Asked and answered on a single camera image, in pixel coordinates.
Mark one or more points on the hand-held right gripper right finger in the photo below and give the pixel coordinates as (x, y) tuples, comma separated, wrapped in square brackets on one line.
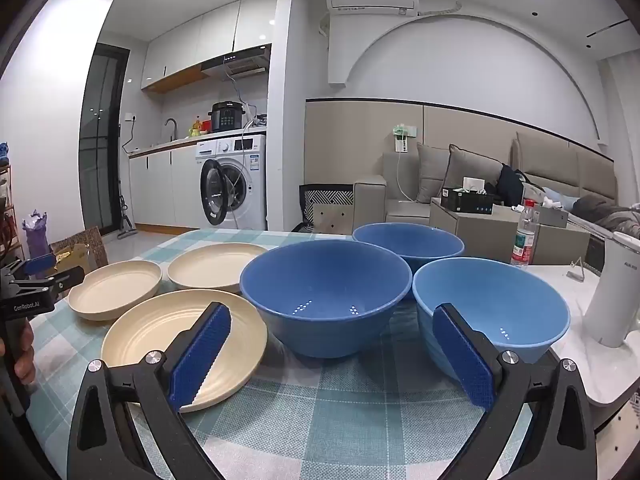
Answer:
[(462, 360)]

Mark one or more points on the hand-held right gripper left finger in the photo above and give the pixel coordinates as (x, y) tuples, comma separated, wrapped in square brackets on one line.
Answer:
[(200, 355)]

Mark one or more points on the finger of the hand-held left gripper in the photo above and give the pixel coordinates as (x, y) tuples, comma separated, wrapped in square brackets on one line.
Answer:
[(70, 277), (42, 263)]

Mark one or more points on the cream plate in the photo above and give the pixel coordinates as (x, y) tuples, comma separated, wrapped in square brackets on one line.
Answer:
[(215, 267), (145, 330), (115, 287)]

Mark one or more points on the light blue bowl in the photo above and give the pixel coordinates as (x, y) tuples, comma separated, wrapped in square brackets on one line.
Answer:
[(500, 290)]

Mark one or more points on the dark blue bowl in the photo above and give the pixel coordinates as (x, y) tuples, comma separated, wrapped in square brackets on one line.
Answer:
[(325, 280), (407, 245)]

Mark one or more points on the person's left hand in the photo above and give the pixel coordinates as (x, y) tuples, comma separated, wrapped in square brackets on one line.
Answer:
[(25, 360)]

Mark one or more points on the purple bag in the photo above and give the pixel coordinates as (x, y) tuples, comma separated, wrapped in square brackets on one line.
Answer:
[(36, 240)]

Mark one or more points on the cardboard box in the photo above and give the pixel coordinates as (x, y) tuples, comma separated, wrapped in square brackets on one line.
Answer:
[(82, 252)]

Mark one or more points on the shoe rack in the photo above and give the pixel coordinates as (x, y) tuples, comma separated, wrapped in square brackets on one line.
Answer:
[(7, 210)]

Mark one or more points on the floor mop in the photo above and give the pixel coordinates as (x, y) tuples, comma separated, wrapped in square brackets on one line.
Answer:
[(127, 230)]

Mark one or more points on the marble side table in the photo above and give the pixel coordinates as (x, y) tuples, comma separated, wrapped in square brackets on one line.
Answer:
[(565, 320)]

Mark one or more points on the beige cabinet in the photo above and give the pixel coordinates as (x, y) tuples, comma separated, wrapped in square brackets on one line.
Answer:
[(480, 235)]

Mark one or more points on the white base cabinets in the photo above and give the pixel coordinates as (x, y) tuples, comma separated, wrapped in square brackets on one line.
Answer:
[(160, 185)]

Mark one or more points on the teal checked tablecloth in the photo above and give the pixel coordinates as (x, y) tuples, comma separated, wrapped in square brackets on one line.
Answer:
[(320, 410)]

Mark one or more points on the clear water bottle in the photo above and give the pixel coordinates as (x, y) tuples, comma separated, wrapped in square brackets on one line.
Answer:
[(524, 240)]

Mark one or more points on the dark glass door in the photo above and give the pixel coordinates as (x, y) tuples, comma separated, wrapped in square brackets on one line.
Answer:
[(102, 135)]

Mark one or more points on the clear acrylic stand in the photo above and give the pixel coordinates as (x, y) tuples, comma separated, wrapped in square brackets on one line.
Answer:
[(577, 270)]

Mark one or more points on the black box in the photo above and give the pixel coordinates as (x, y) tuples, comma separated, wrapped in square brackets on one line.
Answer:
[(465, 202)]

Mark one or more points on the white tabletop appliance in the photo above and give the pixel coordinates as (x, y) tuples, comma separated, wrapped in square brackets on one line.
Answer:
[(612, 300)]

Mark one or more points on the small white box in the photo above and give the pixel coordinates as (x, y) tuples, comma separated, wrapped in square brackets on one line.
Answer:
[(472, 184)]

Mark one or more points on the grey sofa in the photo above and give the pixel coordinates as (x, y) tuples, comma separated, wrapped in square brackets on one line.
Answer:
[(370, 205)]

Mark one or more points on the black garment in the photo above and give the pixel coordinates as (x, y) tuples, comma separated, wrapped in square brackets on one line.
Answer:
[(510, 185)]

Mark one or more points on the white washing machine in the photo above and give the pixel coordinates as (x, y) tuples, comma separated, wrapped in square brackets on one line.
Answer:
[(247, 180)]

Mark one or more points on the kitchen faucet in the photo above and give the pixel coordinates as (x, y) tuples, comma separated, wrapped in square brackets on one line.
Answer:
[(172, 125)]

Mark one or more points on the grey cushion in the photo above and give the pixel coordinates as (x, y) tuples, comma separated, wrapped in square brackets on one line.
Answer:
[(432, 170), (470, 170)]

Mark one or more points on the black white patterned bag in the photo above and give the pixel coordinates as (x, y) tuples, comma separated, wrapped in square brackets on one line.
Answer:
[(325, 210)]

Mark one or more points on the yellow bottle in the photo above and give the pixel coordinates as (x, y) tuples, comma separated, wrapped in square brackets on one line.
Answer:
[(197, 127)]

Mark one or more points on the grey blanket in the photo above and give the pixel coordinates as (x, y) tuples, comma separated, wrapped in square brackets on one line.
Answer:
[(610, 215)]

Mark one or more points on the black pressure cooker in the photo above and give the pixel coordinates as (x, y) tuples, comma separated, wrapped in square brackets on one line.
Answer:
[(226, 117)]

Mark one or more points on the range hood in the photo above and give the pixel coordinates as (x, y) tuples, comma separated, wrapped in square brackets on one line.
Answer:
[(240, 62)]

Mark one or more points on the wall socket with charger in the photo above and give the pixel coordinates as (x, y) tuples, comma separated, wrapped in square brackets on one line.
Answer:
[(402, 137)]

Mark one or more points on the white wall cabinets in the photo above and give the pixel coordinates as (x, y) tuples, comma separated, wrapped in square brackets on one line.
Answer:
[(200, 40)]

